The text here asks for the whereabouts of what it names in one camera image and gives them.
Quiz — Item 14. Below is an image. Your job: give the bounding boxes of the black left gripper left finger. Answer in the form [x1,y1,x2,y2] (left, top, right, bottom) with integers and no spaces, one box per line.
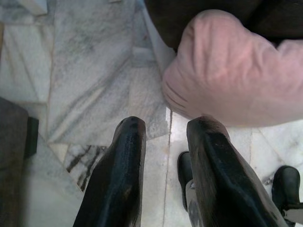
[72,115,147,227]

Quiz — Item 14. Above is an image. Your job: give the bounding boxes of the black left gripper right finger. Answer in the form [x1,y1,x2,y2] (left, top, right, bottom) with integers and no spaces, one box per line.
[186,115,286,227]

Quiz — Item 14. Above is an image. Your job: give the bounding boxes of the pink pillow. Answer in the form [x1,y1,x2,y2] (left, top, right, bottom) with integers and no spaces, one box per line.
[162,9,303,128]

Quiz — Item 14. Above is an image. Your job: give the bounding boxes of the dark brown fabric sofa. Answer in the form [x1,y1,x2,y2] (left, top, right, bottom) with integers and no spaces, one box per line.
[144,0,303,52]

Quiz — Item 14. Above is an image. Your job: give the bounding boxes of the dark upholstered furniture piece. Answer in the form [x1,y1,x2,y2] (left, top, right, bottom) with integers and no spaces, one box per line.
[0,96,40,227]

